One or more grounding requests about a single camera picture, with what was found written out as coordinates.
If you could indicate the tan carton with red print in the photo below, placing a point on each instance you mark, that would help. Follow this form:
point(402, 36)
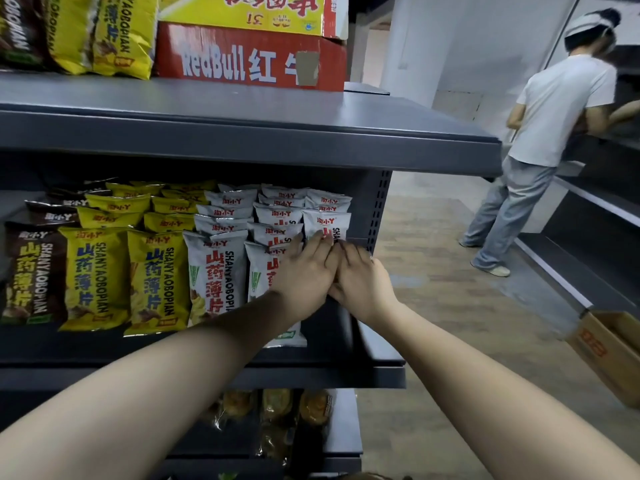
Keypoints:
point(610, 354)

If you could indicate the yellow printed carton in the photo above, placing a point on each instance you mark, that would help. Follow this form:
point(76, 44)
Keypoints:
point(250, 12)

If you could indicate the black wall shelving unit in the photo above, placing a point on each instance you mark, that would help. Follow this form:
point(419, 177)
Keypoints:
point(590, 234)

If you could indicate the person's left hand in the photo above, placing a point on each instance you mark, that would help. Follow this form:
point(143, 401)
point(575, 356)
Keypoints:
point(307, 279)

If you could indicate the person's left forearm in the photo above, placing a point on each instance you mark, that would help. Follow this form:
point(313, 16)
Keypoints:
point(140, 394)

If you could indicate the red carton with white lettering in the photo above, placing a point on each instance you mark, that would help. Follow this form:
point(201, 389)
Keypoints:
point(240, 59)

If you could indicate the pile of wrapped pastries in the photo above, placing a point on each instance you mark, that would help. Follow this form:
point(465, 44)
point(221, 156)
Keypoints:
point(275, 409)

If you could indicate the person's right forearm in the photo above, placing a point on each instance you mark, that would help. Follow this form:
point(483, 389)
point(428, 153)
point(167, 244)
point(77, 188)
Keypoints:
point(500, 404)

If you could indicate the person's right hand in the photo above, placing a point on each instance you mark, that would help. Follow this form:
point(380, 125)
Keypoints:
point(365, 289)

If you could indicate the dark grey metal shelf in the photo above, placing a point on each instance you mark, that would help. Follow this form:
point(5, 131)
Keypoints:
point(250, 134)

